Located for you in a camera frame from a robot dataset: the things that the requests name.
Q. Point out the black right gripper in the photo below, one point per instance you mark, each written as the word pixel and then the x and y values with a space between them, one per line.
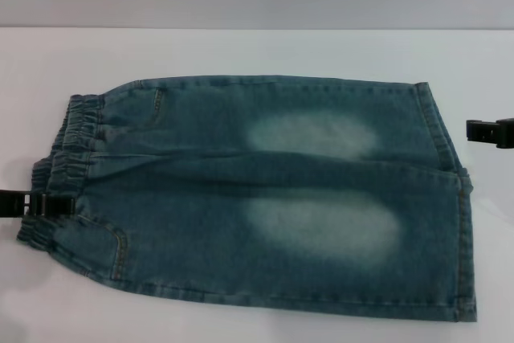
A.
pixel 507 133

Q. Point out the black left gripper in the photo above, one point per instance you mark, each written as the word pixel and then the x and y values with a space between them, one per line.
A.
pixel 11 204

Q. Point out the blue denim shorts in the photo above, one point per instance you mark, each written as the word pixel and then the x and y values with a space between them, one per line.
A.
pixel 241 182

